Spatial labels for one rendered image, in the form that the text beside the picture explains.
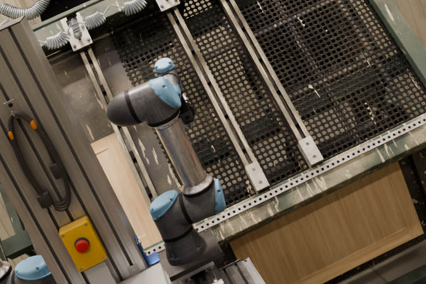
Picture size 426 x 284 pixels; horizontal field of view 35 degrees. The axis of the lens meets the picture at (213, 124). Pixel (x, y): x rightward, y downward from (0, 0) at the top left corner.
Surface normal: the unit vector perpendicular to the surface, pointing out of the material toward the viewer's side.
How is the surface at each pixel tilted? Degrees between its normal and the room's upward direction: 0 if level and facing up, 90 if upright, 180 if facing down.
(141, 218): 53
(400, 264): 0
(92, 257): 90
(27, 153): 90
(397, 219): 90
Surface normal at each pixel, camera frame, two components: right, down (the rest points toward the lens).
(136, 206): -0.09, -0.35
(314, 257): 0.18, 0.23
